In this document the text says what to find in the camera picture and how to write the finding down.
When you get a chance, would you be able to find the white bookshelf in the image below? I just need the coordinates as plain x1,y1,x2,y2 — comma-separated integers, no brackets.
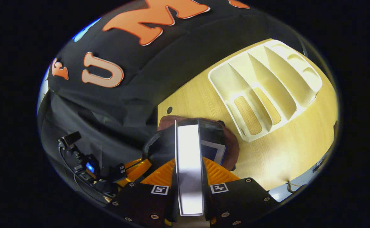
208,39,323,143

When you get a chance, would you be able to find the grey portrait cover book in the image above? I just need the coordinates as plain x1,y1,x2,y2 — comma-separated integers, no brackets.
174,120,204,217

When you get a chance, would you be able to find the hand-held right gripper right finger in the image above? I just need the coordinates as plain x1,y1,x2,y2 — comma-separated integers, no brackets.
202,156,279,227

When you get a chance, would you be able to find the maroon schoolbag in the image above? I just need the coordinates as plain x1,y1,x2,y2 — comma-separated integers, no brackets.
142,115,240,172

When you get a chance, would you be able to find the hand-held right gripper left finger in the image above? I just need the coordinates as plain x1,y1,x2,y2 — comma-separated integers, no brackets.
107,158,176,227

